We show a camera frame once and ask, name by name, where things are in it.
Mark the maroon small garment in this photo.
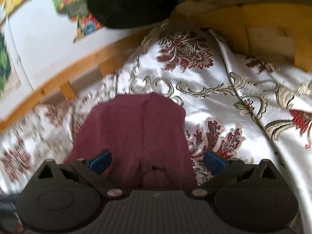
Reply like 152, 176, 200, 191
66, 93, 197, 190

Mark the white floral bedspread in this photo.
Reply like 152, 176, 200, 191
1, 26, 311, 233

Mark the green yellow cartoon poster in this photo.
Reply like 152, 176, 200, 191
0, 29, 21, 99

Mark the orange green cartoon poster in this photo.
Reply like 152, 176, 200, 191
52, 0, 103, 43

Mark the wooden bed frame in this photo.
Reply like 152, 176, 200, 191
1, 0, 311, 129

